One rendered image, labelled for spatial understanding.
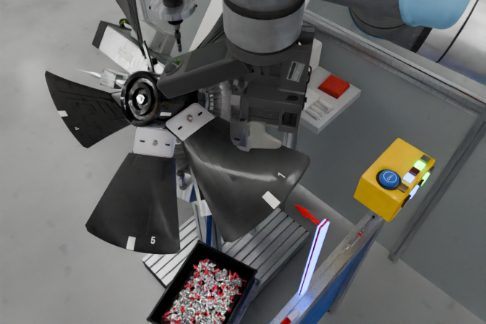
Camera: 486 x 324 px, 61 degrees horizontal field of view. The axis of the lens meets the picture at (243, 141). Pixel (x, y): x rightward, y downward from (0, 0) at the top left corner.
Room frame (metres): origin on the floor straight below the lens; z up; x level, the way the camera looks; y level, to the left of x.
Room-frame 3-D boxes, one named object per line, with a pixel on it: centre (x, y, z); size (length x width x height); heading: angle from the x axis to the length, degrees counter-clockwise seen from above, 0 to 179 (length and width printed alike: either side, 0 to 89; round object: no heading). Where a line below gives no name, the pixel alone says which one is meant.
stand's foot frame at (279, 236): (0.82, 0.07, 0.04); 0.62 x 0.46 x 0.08; 136
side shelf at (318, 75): (1.06, -0.19, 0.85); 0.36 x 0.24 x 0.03; 46
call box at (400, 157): (0.54, -0.35, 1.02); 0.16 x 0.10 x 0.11; 136
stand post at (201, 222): (0.75, 0.13, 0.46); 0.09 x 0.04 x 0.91; 46
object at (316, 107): (0.95, -0.22, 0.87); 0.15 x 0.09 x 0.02; 42
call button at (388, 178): (0.51, -0.32, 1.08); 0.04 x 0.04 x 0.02
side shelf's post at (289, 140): (1.06, -0.19, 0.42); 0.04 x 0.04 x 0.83; 46
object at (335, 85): (1.03, -0.31, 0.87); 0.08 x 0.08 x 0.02; 49
